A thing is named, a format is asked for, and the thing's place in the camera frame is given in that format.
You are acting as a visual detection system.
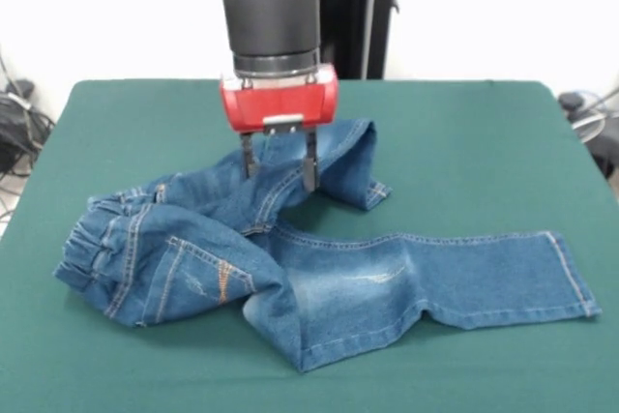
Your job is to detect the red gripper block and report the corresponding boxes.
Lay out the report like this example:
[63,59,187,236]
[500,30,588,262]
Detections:
[219,64,340,193]

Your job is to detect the blue denim jeans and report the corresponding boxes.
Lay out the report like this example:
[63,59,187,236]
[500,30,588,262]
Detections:
[51,116,604,375]

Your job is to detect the dark green table cloth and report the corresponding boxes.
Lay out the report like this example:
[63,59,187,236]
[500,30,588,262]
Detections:
[0,78,619,413]

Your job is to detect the grey swivel chair base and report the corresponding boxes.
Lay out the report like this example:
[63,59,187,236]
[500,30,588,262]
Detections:
[4,78,36,100]
[558,90,619,177]

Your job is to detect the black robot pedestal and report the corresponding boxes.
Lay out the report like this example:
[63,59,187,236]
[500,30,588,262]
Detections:
[316,0,402,80]

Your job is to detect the black cable bundle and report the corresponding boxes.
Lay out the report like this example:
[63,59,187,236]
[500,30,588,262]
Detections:
[0,52,55,221]

